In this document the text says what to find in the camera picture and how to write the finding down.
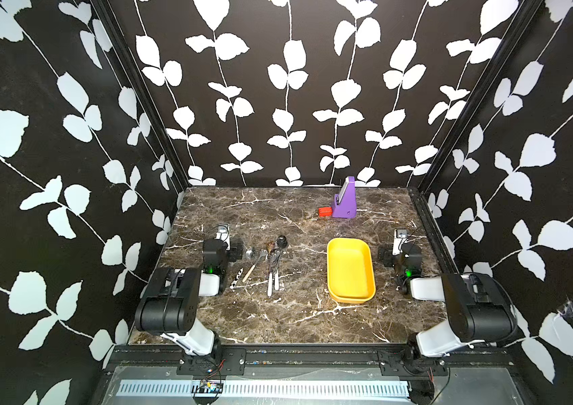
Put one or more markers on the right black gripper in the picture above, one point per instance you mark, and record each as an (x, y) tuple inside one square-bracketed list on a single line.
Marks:
[(388, 261)]

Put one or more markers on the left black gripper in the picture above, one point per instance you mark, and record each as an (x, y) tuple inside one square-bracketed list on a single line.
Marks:
[(234, 251)]

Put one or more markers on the spoon with patterned handle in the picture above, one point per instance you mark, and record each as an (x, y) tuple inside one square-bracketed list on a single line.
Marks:
[(248, 256)]

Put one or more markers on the yellow plastic storage box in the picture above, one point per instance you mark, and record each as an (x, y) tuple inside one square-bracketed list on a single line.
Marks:
[(350, 271)]

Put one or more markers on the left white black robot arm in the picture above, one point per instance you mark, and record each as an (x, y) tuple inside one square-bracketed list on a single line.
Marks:
[(169, 304)]

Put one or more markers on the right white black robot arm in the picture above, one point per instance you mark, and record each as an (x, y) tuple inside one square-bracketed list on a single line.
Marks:
[(479, 310)]

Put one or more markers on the black round spoon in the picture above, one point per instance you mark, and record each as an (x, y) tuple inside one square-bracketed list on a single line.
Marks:
[(282, 242)]

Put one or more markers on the purple plastic stand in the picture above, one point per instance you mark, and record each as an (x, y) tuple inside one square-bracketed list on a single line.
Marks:
[(344, 205)]

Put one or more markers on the red small block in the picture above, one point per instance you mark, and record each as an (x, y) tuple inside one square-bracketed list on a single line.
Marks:
[(325, 212)]

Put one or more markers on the small green circuit board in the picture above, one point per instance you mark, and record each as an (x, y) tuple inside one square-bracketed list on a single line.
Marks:
[(208, 388)]

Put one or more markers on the white perforated strip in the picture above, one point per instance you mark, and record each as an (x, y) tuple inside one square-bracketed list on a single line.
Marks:
[(361, 390)]

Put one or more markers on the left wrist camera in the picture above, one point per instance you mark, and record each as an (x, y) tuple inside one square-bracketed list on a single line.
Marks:
[(223, 233)]

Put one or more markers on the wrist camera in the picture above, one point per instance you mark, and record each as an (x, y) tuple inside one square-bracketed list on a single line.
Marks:
[(223, 233), (400, 238)]

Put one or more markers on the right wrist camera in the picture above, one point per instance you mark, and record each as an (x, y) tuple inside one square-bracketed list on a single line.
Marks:
[(400, 238)]

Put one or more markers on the black front mounting rail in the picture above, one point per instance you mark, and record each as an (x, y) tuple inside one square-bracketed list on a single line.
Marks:
[(235, 359)]

